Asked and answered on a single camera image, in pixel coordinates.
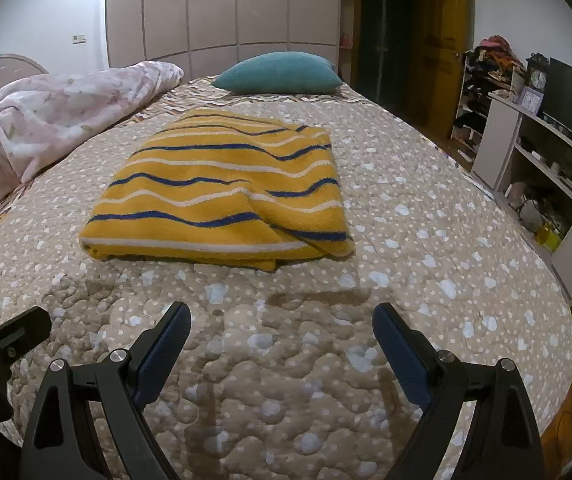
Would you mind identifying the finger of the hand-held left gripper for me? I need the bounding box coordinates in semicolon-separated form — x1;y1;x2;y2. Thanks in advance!
0;306;53;363

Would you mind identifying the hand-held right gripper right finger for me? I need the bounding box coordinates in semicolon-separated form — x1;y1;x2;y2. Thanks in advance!
372;302;546;480

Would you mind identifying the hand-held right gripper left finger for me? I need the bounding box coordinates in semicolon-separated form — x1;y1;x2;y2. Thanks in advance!
18;301;193;480

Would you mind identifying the yellow striped sweater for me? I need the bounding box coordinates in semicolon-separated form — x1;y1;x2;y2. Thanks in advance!
80;108;356;272

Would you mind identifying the beige dotted bedspread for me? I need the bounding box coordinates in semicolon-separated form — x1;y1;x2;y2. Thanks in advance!
0;76;572;480

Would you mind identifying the yellow container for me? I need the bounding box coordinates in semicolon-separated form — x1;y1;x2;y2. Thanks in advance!
536;224;563;254

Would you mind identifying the white jug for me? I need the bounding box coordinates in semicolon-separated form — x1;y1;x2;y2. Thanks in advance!
518;199;542;234

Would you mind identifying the pink floral blanket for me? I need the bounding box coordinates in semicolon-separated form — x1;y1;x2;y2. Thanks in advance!
0;61;185;239

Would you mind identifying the white shelf unit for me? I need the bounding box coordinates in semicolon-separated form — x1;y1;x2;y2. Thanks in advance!
472;91;572;302

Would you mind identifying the cluttered shoe rack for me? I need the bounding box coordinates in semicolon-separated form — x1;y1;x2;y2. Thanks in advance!
450;35;527;162

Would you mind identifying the small pink clock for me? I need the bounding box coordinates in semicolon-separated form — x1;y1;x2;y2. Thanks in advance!
518;86;544;112

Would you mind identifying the wooden door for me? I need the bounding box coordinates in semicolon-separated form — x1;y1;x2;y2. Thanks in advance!
410;0;469;135

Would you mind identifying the teal pillow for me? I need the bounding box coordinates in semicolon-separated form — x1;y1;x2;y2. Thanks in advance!
211;52;343;96

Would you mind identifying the black mantel clock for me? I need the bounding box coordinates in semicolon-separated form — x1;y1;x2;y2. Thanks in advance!
526;53;551;98

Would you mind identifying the beige wardrobe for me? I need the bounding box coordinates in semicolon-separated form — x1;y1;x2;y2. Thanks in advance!
105;0;341;82

